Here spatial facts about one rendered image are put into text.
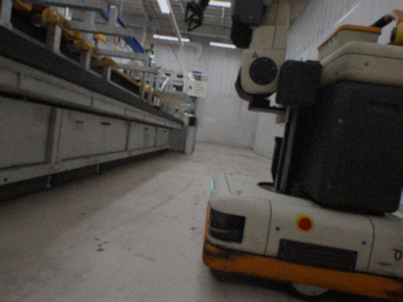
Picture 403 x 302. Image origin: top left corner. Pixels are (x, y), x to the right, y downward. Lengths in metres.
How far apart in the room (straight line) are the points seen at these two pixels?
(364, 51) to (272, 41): 0.30
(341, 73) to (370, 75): 0.08
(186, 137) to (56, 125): 3.92
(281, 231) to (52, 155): 1.34
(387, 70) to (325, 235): 0.53
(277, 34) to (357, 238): 0.73
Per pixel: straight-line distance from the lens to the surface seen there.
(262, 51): 1.00
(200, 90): 5.38
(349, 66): 0.90
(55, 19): 1.26
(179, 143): 5.48
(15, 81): 1.12
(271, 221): 0.79
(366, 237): 0.91
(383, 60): 0.95
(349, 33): 1.12
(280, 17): 1.11
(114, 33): 1.20
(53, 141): 1.67
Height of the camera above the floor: 0.46
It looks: 3 degrees down
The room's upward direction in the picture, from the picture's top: 8 degrees clockwise
